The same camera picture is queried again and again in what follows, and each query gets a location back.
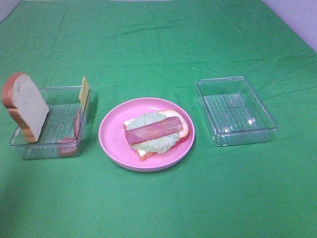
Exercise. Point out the green lettuce leaf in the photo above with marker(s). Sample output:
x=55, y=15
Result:
x=158, y=145

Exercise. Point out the bacon strip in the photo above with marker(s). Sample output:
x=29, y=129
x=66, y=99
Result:
x=69, y=146
x=155, y=130

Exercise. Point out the yellow cheese slice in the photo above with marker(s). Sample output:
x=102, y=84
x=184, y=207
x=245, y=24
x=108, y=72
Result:
x=83, y=95

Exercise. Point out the pink round plate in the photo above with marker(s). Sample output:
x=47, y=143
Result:
x=113, y=141

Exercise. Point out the green tablecloth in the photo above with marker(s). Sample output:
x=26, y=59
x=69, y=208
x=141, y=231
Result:
x=161, y=49

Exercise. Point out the right clear plastic tray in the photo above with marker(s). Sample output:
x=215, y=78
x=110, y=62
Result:
x=234, y=113

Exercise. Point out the clear plastic tray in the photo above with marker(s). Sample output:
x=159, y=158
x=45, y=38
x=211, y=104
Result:
x=234, y=113
x=63, y=103

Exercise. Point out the left clear plastic tray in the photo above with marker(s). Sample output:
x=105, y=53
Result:
x=63, y=103

